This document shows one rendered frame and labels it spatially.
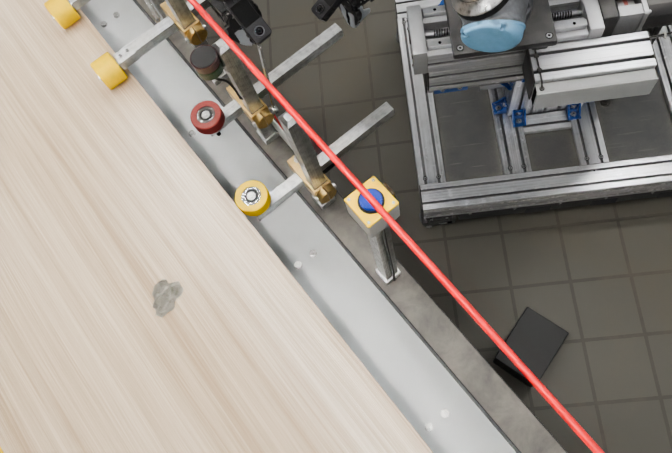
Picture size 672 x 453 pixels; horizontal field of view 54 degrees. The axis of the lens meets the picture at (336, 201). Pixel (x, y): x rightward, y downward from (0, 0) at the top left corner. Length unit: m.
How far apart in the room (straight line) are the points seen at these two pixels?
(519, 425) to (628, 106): 1.25
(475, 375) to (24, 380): 1.01
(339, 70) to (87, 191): 1.33
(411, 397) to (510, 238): 0.92
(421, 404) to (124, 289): 0.75
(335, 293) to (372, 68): 1.22
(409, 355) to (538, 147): 0.95
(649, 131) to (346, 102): 1.09
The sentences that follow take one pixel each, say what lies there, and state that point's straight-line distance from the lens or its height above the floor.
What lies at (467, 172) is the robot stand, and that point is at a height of 0.21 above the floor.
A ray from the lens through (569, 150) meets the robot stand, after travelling 2.34.
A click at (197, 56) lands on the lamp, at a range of 1.46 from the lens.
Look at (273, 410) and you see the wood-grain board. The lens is 1.44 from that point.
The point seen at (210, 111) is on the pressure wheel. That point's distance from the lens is 1.68.
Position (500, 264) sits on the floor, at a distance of 2.39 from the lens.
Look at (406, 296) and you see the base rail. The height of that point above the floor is 0.70.
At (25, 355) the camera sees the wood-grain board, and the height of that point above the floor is 0.90.
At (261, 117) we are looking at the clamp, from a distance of 1.67.
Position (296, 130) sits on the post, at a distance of 1.33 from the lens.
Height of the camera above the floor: 2.30
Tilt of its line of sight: 68 degrees down
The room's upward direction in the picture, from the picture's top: 21 degrees counter-clockwise
